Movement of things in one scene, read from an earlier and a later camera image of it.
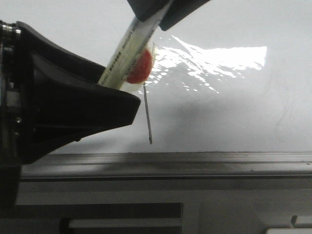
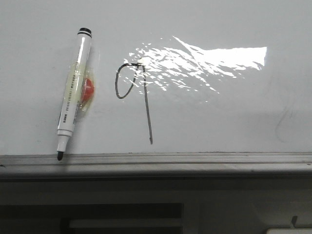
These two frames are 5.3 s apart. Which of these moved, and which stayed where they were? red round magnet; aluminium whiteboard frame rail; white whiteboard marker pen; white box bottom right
Moved: white whiteboard marker pen; red round magnet
Stayed: white box bottom right; aluminium whiteboard frame rail
